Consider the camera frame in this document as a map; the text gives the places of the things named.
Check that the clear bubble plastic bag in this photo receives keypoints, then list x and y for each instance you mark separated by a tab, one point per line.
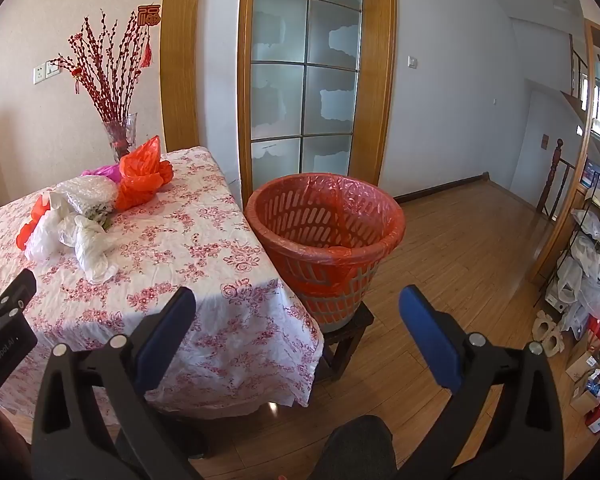
87	192

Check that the white plastic bag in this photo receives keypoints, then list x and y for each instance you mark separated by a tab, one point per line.
92	252
45	237

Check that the wooden room divider frame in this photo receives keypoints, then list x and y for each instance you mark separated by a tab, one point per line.
550	245

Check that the brown cardboard box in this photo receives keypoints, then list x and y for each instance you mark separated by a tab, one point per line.
582	360

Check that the pink plastic bag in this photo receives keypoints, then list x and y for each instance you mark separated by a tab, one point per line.
105	171

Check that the small orange-red plastic bag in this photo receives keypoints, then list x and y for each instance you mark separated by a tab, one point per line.
27	230

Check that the red knot wall ornament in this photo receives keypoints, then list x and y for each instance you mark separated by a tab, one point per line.
149	15

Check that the wooden door frame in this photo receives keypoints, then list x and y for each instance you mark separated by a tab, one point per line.
180	60

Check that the beige slipper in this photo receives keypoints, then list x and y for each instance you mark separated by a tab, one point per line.
554	342
543	325

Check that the clear glass vase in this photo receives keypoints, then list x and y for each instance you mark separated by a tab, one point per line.
122	135

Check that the large orange plastic bag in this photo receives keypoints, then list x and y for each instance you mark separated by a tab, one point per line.
140	180

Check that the wooden stair newel post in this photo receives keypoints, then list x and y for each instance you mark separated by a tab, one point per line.
558	160

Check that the small white light switch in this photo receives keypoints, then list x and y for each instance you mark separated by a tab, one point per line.
413	62

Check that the red plastic bin liner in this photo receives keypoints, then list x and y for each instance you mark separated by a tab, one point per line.
375	210

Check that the white wall switch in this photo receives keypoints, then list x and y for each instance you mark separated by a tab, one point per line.
54	69

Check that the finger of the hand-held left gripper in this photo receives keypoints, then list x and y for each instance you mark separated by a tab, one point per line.
15	295

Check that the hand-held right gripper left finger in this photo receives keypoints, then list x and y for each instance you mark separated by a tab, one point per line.
165	330

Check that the pink floral tablecloth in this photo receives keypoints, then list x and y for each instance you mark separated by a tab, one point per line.
180	240

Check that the white shopping bag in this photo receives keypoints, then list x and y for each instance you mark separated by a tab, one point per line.
585	295

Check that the dark wooden stool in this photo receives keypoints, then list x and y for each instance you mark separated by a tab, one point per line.
350	340

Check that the brown wall plaque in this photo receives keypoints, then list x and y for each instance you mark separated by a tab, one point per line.
545	141

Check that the open cardboard box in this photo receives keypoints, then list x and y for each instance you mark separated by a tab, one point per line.
582	400

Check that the frosted glass door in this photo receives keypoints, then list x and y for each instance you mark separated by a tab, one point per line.
305	85

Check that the red berry branches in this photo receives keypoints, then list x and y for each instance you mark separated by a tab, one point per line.
112	80

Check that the orange slotted waste basket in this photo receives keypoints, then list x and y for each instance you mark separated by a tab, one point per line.
345	310

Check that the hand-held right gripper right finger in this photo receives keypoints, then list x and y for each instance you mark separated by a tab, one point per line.
430	330

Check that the person's grey trouser leg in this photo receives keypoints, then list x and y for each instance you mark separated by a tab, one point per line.
355	450

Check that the person's left forearm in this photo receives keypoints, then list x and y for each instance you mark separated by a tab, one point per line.
0	440

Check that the white wall socket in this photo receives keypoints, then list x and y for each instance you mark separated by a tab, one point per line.
40	74

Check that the small red hanging charm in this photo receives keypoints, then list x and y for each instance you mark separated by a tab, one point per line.
75	74

